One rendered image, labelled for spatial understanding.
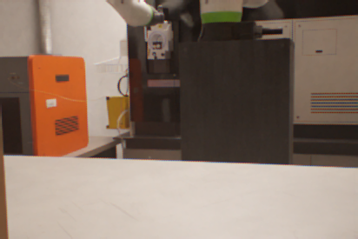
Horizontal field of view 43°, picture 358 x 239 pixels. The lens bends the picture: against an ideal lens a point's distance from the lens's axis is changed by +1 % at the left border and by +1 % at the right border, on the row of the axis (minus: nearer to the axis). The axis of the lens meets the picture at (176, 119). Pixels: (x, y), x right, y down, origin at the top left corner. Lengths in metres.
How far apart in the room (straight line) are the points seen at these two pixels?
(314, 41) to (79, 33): 2.08
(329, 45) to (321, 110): 0.29
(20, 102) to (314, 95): 1.26
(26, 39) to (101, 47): 0.65
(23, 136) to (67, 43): 1.94
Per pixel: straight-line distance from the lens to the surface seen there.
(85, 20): 3.64
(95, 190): 0.67
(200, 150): 1.35
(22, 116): 1.85
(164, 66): 2.13
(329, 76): 2.11
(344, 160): 2.08
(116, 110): 2.32
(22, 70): 1.83
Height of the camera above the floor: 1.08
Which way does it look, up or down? 7 degrees down
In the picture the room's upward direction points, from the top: 1 degrees counter-clockwise
